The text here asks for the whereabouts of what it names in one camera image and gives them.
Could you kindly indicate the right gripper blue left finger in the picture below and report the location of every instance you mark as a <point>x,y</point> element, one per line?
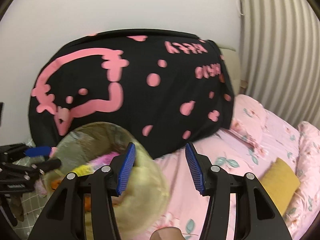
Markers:
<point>126,168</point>

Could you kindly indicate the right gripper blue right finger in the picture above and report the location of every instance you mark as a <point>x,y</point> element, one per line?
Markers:
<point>197,164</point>

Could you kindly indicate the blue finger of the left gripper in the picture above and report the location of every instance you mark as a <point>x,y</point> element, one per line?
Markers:
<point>42,151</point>

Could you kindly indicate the Kleenex tissue pack wrapper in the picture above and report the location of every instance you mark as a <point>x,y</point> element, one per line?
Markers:
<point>95,164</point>

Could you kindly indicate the yellow-green plastic trash bag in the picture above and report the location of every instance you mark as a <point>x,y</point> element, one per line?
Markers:
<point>147,192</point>

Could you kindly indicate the person's right hand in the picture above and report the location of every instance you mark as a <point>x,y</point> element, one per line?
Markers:
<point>168,233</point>

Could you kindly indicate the green grid table cloth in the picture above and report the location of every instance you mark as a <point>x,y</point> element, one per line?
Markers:
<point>28,207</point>

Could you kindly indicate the pink floral bed sheet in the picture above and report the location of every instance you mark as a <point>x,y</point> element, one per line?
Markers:
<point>235,205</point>

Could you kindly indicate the black pink printed garment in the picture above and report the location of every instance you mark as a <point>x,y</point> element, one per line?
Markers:
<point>164,87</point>

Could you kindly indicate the mustard yellow cushion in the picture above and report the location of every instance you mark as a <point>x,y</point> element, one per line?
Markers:
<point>280,182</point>

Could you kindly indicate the pink floral quilt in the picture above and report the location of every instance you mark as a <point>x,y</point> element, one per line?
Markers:
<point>304,205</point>

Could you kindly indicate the beige headboard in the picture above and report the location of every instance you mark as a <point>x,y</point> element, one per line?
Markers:
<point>232,62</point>

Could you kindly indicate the grey pleated curtain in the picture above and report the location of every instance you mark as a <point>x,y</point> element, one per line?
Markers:
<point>279,54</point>

